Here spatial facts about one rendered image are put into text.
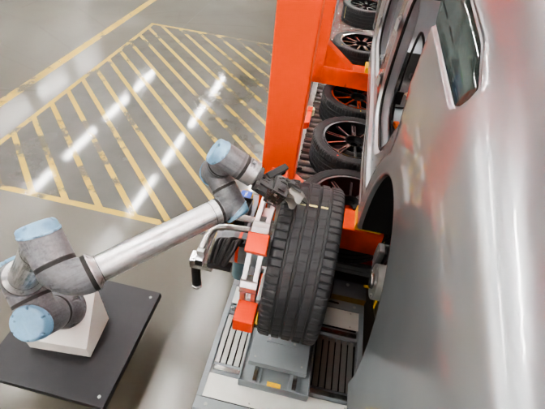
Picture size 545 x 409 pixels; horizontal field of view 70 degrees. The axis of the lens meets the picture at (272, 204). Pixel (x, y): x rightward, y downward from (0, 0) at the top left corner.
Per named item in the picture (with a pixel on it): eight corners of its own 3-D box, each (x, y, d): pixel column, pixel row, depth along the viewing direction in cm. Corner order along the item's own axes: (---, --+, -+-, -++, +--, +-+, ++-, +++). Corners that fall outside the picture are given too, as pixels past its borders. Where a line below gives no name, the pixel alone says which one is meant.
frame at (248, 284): (251, 341, 165) (259, 264, 127) (236, 337, 166) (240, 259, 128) (275, 246, 204) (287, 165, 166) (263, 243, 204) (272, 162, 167)
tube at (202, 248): (246, 266, 144) (247, 247, 136) (196, 255, 145) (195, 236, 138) (257, 232, 156) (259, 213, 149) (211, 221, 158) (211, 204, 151)
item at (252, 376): (306, 402, 196) (309, 395, 190) (237, 385, 199) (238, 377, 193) (317, 316, 232) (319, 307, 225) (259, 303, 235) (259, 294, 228)
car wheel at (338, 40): (396, 70, 452) (403, 49, 435) (352, 78, 426) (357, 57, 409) (362, 47, 491) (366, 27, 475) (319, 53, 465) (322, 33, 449)
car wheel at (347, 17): (366, 11, 595) (370, -6, 579) (395, 27, 556) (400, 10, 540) (332, 15, 568) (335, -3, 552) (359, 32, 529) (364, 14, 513)
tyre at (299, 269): (319, 268, 209) (306, 380, 156) (276, 258, 211) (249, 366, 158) (348, 161, 171) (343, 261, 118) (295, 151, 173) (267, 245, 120)
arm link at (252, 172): (241, 166, 135) (255, 150, 128) (253, 174, 136) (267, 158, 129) (234, 184, 129) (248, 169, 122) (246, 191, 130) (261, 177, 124)
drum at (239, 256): (264, 276, 165) (268, 255, 156) (216, 264, 167) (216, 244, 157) (271, 251, 176) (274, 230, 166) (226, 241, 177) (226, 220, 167)
